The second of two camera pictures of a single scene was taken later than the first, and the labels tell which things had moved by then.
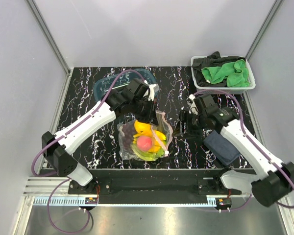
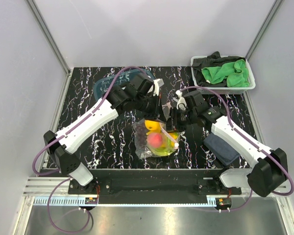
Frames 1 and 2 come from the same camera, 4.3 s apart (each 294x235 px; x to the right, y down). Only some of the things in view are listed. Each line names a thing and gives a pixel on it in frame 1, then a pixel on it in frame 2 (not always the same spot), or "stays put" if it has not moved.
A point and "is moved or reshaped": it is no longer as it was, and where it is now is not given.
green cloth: [235, 73] stays put
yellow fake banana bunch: [144, 129] to [173, 136]
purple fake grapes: [129, 131] to [141, 131]
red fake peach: [144, 143] to [155, 139]
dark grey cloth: [213, 59] stays put
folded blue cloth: [220, 148] stays put
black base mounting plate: [155, 186] stays put
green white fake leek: [147, 155] to [163, 151]
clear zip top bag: [138, 140] is moved or reshaped
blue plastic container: [110, 83] stays put
